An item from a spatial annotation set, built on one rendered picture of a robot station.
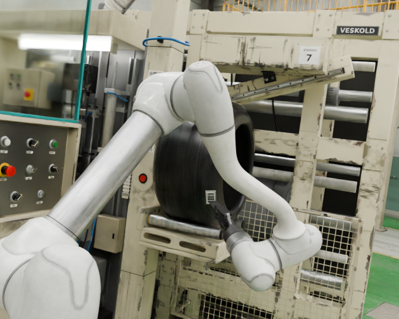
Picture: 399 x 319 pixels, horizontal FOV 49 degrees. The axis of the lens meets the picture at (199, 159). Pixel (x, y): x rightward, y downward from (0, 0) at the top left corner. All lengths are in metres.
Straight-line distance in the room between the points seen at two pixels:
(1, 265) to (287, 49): 1.50
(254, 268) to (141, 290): 0.84
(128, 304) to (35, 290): 1.24
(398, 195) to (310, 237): 9.67
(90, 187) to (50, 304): 0.34
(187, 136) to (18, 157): 0.63
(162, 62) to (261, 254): 1.00
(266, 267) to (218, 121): 0.48
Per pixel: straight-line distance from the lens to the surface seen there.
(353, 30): 2.37
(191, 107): 1.15
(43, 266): 0.93
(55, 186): 1.90
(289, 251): 1.40
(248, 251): 1.39
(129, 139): 1.17
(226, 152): 1.18
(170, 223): 1.85
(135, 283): 2.09
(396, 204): 11.08
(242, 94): 2.23
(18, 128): 1.71
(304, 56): 2.05
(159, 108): 1.20
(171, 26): 2.01
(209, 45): 2.20
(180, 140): 1.70
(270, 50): 2.09
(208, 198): 1.68
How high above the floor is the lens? 1.28
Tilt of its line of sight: 3 degrees down
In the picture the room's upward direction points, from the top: 7 degrees clockwise
